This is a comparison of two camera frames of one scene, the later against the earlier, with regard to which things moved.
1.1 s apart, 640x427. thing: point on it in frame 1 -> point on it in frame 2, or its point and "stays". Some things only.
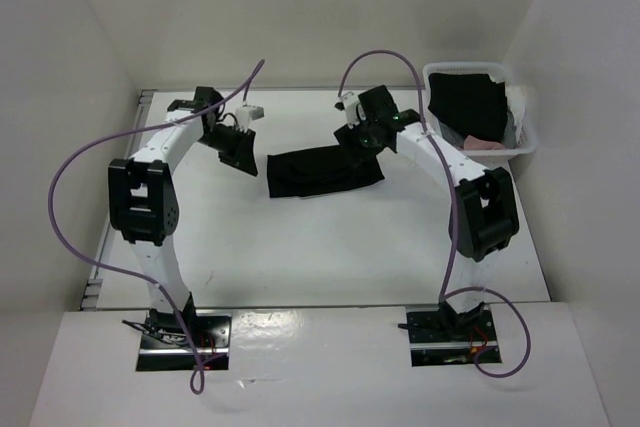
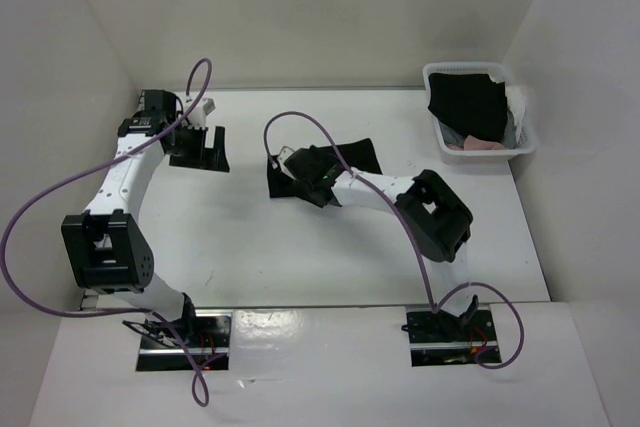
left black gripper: (242, 156) -> (205, 158)
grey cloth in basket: (510, 139) stays
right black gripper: (348, 137) -> (330, 159)
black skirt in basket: (470, 103) stays
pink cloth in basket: (470, 143) stays
